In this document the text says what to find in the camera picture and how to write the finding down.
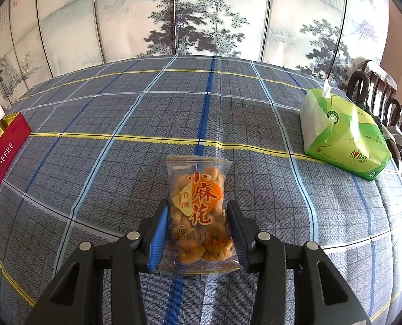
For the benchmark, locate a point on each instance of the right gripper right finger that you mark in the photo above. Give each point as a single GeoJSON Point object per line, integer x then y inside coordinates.
{"type": "Point", "coordinates": [322, 296]}

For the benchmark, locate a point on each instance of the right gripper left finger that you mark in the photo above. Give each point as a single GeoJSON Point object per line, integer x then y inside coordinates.
{"type": "Point", "coordinates": [75, 294]}

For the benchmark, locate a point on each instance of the blue plaid tablecloth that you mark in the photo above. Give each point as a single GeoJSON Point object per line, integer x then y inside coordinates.
{"type": "Point", "coordinates": [95, 166]}

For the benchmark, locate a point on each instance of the green tissue pack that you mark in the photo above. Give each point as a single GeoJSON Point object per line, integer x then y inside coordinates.
{"type": "Point", "coordinates": [338, 132]}

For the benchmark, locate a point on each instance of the red gold toffee tin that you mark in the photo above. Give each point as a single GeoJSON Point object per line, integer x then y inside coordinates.
{"type": "Point", "coordinates": [14, 131]}

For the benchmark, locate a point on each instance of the dark wooden chair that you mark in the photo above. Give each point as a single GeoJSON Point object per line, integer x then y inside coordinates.
{"type": "Point", "coordinates": [374, 90]}

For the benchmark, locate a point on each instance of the painted folding screen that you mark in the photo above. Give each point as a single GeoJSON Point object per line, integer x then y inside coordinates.
{"type": "Point", "coordinates": [43, 39]}

